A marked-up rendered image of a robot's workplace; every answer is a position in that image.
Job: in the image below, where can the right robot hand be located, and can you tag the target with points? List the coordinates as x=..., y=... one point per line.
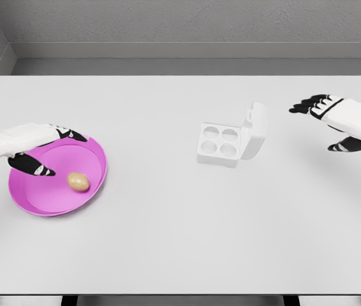
x=352, y=118

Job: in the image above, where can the pink round plate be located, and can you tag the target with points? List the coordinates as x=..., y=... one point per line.
x=72, y=178

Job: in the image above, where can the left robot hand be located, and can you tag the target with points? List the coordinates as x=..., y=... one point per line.
x=24, y=137

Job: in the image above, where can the white egg box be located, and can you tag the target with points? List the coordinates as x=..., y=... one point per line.
x=228, y=143

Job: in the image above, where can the beige egg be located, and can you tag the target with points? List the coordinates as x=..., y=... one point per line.
x=78, y=181

